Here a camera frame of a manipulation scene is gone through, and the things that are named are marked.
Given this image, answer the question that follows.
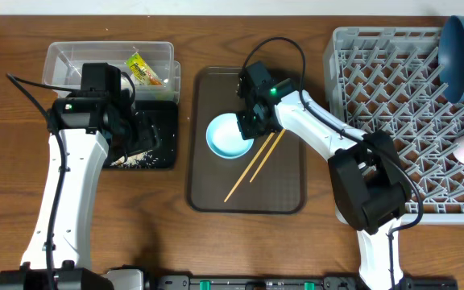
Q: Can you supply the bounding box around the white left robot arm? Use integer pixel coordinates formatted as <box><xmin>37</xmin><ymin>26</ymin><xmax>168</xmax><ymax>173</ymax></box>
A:
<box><xmin>0</xmin><ymin>97</ymin><xmax>151</xmax><ymax>289</ymax></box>

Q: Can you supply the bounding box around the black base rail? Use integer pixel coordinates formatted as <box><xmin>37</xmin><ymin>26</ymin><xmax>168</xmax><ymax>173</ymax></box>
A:
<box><xmin>155</xmin><ymin>275</ymin><xmax>458</xmax><ymax>290</ymax></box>

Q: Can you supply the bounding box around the grey dishwasher rack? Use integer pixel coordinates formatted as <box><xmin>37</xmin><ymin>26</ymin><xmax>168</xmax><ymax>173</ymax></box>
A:
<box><xmin>324</xmin><ymin>27</ymin><xmax>464</xmax><ymax>225</ymax></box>

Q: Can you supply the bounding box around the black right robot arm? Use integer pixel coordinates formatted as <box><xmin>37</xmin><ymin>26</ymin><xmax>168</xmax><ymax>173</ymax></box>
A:
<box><xmin>237</xmin><ymin>78</ymin><xmax>411</xmax><ymax>289</ymax></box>

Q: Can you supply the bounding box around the black rectangular tray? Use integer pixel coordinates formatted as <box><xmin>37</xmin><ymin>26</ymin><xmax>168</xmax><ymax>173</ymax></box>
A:
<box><xmin>103</xmin><ymin>101</ymin><xmax>178</xmax><ymax>170</ymax></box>

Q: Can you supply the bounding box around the clear plastic bin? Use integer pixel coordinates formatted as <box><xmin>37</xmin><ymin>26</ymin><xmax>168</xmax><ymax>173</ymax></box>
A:
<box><xmin>42</xmin><ymin>41</ymin><xmax>181</xmax><ymax>103</ymax></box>

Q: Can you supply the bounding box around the spilled rice pile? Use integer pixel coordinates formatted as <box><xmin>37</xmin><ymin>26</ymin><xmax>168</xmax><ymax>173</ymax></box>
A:
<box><xmin>110</xmin><ymin>150</ymin><xmax>158</xmax><ymax>168</ymax></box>

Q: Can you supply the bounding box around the brown serving tray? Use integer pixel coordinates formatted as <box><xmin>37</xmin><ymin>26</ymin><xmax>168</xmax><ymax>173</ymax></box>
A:
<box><xmin>186</xmin><ymin>67</ymin><xmax>306</xmax><ymax>214</ymax></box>

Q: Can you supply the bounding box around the long wooden chopstick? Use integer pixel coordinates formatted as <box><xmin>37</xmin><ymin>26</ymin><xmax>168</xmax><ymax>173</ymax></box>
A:
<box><xmin>223</xmin><ymin>132</ymin><xmax>275</xmax><ymax>203</ymax></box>

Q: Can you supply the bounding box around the yellow green snack wrapper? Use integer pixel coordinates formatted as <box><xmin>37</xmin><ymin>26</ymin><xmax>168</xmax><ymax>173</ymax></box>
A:
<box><xmin>126</xmin><ymin>52</ymin><xmax>164</xmax><ymax>86</ymax></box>

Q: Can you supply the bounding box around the short wooden chopstick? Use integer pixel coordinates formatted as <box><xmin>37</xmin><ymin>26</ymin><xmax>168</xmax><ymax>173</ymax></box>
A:
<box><xmin>249</xmin><ymin>129</ymin><xmax>286</xmax><ymax>183</ymax></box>

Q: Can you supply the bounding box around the light blue food bowl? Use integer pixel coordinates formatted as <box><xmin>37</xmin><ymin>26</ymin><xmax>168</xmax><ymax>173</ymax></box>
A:
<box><xmin>205</xmin><ymin>113</ymin><xmax>254</xmax><ymax>160</ymax></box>

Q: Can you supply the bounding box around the dark blue plate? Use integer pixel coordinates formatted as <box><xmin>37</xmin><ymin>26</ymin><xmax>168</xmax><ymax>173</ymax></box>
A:
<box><xmin>438</xmin><ymin>15</ymin><xmax>464</xmax><ymax>103</ymax></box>

